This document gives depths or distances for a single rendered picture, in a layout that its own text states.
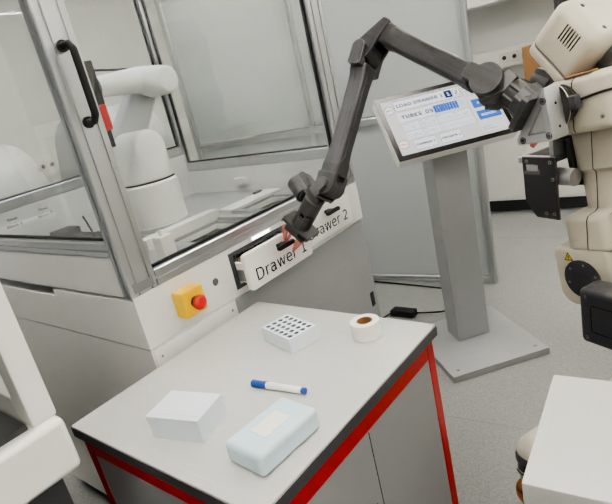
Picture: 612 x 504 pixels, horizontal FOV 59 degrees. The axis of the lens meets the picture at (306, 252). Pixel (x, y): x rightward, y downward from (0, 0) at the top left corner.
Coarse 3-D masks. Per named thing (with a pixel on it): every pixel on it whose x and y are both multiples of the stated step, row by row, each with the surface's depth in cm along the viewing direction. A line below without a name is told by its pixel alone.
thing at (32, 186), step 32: (0, 0) 119; (0, 32) 124; (0, 64) 130; (32, 64) 121; (0, 96) 136; (32, 96) 126; (0, 128) 143; (32, 128) 132; (0, 160) 150; (32, 160) 139; (64, 160) 129; (0, 192) 159; (32, 192) 146; (64, 192) 135; (0, 224) 168; (32, 224) 154; (64, 224) 141; (96, 224) 131
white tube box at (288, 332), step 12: (276, 324) 134; (288, 324) 134; (300, 324) 131; (312, 324) 130; (264, 336) 135; (276, 336) 129; (288, 336) 127; (300, 336) 127; (312, 336) 129; (288, 348) 127; (300, 348) 127
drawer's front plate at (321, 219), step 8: (336, 200) 191; (344, 200) 195; (344, 208) 195; (320, 216) 184; (328, 216) 188; (336, 216) 191; (344, 216) 195; (320, 224) 184; (344, 224) 195; (328, 232) 188; (312, 240) 181; (320, 240) 185
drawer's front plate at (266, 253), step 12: (276, 240) 160; (252, 252) 153; (264, 252) 157; (276, 252) 161; (300, 252) 169; (312, 252) 174; (252, 264) 153; (264, 264) 157; (276, 264) 161; (288, 264) 165; (252, 276) 153; (264, 276) 157; (276, 276) 161; (252, 288) 153
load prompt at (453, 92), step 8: (448, 88) 225; (456, 88) 225; (416, 96) 223; (424, 96) 223; (432, 96) 223; (440, 96) 224; (448, 96) 224; (456, 96) 224; (392, 104) 222; (400, 104) 222; (408, 104) 222; (416, 104) 222; (424, 104) 222
